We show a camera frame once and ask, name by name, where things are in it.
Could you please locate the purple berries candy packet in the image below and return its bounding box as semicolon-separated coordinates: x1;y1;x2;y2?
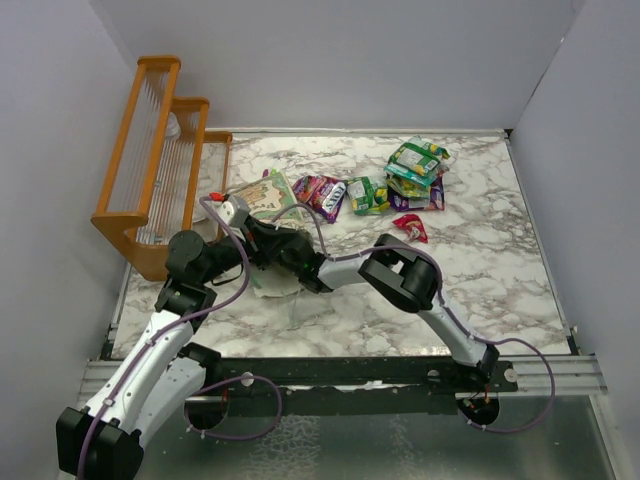
293;175;347;224

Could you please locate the small red candy packet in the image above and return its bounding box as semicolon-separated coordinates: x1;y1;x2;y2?
392;214;428;244

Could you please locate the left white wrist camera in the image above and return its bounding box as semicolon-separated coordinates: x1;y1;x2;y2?
207;192;250;228

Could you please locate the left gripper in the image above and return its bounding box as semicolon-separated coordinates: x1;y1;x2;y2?
200;214;300;285

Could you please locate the green paper bag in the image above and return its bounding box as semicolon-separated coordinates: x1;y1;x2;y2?
235;170;302;328

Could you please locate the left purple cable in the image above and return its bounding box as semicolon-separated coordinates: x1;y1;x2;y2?
74;192;284;479

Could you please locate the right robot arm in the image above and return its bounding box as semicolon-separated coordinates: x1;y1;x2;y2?
269;234;499;391

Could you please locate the teal snack packet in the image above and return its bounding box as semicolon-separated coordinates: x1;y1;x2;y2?
384;163;446;188

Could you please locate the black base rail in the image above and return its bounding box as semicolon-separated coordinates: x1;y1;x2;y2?
179;343;517;418

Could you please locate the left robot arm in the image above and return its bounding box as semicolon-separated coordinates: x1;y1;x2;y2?
56;218;314;479

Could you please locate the purple snack packet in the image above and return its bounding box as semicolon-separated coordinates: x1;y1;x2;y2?
388;178;445;212

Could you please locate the orange wooden rack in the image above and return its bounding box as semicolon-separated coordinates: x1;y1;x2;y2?
91;55;233;281

